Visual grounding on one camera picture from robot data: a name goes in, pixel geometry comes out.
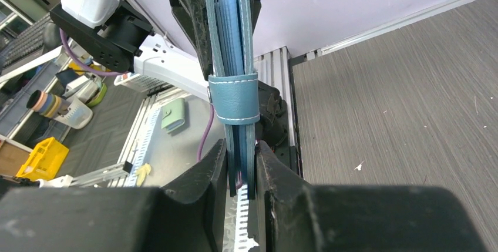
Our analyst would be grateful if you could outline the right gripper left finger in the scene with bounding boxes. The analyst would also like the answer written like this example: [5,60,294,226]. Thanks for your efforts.
[162,139,228,251]

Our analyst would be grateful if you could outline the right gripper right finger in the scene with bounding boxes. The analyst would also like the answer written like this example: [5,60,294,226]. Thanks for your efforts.
[255,140,311,251]

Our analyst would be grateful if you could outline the blue leather card holder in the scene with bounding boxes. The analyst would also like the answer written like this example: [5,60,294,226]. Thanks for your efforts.
[206,0,260,200]

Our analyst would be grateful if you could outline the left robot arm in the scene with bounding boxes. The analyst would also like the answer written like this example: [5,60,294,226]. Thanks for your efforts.
[50,0,261,109]

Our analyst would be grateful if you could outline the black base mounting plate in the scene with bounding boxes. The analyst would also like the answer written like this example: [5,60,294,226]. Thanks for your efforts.
[255,81,303,177]

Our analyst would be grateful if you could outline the green wallet on floor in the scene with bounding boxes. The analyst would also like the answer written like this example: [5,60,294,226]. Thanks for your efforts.
[161,98,186,133]

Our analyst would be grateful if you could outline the measuring cup with rolls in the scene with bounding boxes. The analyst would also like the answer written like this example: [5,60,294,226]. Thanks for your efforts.
[26,90,93,129]

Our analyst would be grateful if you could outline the yellow plastic crate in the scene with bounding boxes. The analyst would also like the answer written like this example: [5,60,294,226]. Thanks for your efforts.
[16,137,69,181]

